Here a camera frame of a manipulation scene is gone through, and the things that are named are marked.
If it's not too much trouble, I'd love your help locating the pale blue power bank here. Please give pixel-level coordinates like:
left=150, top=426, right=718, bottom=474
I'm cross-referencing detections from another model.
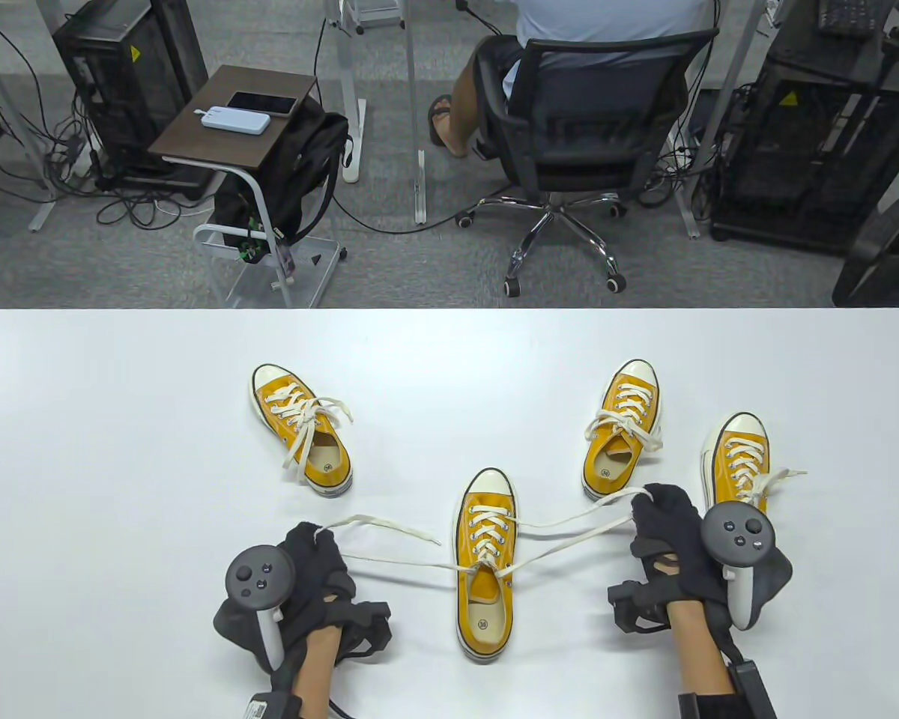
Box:
left=199, top=106, right=272, bottom=137

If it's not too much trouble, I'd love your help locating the yellow canvas shoe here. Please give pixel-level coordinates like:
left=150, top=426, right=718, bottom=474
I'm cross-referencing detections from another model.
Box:
left=701, top=412, right=771, bottom=518
left=455, top=468, right=518, bottom=664
left=582, top=359, right=662, bottom=504
left=249, top=364, right=354, bottom=499

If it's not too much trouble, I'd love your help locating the person's right hand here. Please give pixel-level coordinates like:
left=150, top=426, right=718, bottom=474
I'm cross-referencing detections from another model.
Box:
left=607, top=483, right=793, bottom=637

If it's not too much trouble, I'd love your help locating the black mesh office chair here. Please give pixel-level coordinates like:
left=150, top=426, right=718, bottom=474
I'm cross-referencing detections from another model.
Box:
left=455, top=28, right=720, bottom=295

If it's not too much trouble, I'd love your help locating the brown top side table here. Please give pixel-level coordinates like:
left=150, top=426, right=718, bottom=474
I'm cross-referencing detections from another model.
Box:
left=148, top=64, right=347, bottom=309

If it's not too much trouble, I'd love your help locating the person's left forearm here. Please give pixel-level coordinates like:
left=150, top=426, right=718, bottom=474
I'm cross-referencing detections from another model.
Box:
left=288, top=625, right=345, bottom=719

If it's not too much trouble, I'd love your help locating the black smartphone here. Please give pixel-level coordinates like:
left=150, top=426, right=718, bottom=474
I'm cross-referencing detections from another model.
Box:
left=226, top=91, right=299, bottom=116

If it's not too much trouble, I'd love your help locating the dark grey handheld controller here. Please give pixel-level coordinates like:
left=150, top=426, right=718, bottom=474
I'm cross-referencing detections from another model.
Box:
left=225, top=545, right=297, bottom=673
left=700, top=502, right=777, bottom=631

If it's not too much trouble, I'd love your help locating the black backpack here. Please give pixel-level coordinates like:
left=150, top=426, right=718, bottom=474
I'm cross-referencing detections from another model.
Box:
left=211, top=96, right=351, bottom=255

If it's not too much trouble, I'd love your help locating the tangle of black cables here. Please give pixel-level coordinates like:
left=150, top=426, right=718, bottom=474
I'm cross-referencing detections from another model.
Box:
left=0, top=15, right=203, bottom=229
left=637, top=127, right=720, bottom=207

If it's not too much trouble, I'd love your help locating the black computer tower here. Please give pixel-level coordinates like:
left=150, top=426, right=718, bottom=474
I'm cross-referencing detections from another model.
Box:
left=51, top=0, right=209, bottom=189

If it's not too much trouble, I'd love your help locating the green backpack charm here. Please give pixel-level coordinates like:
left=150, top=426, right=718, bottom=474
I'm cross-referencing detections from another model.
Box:
left=238, top=217, right=267, bottom=264

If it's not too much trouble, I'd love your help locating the black keyboard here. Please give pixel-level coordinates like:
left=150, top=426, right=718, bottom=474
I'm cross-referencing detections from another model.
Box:
left=817, top=0, right=881, bottom=38

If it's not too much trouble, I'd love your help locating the white rolling cart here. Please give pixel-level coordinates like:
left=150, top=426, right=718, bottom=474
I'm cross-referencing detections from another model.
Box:
left=341, top=0, right=407, bottom=34

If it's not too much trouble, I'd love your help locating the white desk leg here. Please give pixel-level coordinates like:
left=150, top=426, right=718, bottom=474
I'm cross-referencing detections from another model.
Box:
left=403, top=0, right=428, bottom=225
left=673, top=0, right=766, bottom=239
left=0, top=0, right=59, bottom=233
left=322, top=0, right=366, bottom=183

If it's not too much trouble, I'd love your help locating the person's right forearm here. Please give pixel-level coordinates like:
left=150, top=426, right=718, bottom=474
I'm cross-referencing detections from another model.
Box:
left=665, top=598, right=735, bottom=701

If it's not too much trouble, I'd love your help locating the person's left hand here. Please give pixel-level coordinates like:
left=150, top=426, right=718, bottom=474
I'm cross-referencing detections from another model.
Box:
left=212, top=522, right=395, bottom=703

